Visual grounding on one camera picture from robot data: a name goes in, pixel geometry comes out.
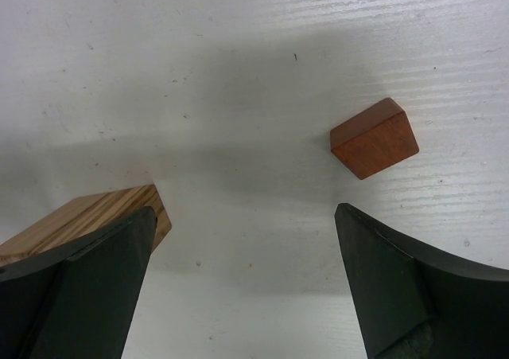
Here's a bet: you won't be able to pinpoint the light wood block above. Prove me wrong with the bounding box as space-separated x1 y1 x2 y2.
1 184 172 269

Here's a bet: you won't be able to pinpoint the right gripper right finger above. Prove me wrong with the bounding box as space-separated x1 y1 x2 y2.
335 203 508 358

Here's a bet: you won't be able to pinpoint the small red-brown wood block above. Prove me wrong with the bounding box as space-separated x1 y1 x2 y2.
329 97 419 180

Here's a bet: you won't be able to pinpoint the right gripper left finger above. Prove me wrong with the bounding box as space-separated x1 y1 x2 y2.
1 207 157 358

